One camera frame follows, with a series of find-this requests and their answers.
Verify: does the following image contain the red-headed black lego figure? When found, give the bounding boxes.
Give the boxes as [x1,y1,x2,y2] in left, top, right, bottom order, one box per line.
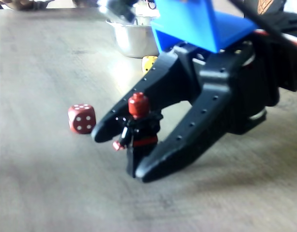
[112,91,163,178]

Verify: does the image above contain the shiny steel bowl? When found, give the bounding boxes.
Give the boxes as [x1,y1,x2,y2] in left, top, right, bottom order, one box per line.
[106,19,160,58]

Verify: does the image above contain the orange-yellow die black pips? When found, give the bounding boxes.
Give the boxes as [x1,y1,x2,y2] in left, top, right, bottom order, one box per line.
[141,55,159,74]

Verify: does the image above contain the carved wooden ornament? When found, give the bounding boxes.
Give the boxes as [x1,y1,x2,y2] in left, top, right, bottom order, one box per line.
[257,0,275,14]

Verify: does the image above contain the red die white pips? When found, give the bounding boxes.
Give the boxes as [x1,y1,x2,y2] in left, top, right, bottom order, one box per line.
[67,103,96,134]

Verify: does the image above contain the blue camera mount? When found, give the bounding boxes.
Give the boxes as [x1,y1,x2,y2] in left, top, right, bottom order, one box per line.
[150,0,258,53]

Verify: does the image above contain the white red servo cable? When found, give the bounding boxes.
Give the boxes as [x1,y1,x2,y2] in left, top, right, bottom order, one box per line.
[256,29,297,48]

